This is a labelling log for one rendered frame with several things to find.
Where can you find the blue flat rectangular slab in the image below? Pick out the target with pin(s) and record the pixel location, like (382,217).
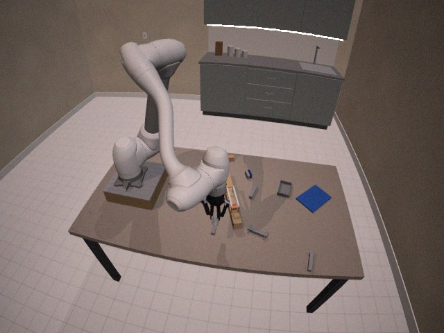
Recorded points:
(313,198)

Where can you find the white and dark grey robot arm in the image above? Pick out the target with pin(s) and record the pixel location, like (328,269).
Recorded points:
(150,66)

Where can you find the grey square stick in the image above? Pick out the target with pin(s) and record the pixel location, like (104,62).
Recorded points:
(214,225)
(253,191)

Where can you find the grey bar with cross pins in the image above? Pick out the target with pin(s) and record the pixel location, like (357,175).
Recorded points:
(310,262)

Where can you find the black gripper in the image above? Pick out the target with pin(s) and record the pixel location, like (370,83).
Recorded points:
(215,201)

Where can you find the grey bar with two short pins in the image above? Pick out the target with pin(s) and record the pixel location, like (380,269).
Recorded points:
(257,232)

